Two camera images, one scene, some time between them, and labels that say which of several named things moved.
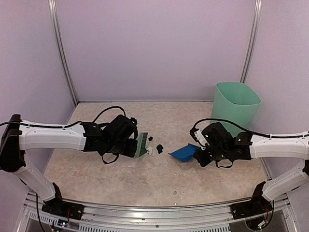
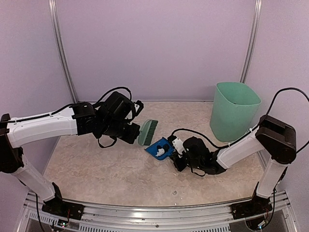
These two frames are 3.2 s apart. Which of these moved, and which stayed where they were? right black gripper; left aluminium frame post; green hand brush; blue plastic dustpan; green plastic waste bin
Moved: right black gripper; green hand brush; blue plastic dustpan
Stayed: green plastic waste bin; left aluminium frame post
